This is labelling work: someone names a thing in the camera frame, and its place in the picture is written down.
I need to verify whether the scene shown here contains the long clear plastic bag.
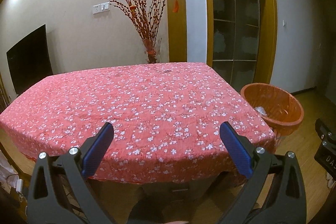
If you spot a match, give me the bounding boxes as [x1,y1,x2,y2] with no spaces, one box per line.
[254,106,268,117]

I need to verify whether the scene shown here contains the orange lined waste basket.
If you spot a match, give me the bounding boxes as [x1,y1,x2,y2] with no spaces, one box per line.
[240,83,304,136]

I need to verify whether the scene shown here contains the red floral tablecloth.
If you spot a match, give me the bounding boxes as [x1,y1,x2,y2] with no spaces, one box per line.
[1,63,276,184]

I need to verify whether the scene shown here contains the black television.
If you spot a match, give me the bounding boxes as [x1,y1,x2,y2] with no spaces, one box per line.
[6,25,53,95]

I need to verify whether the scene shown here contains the glass vase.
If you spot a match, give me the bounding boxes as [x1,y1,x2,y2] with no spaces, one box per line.
[142,38,162,64]

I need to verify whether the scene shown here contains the glass sliding door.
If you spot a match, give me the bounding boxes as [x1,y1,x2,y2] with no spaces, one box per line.
[213,0,260,91]

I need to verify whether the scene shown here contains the red branch bouquet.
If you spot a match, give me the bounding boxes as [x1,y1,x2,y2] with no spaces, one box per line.
[109,0,167,40]

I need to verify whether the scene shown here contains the wooden door frame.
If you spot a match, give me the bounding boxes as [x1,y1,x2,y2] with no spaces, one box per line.
[206,0,278,84]

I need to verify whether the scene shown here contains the white wall socket plate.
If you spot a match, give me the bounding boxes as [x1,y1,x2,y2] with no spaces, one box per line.
[92,2,110,15]

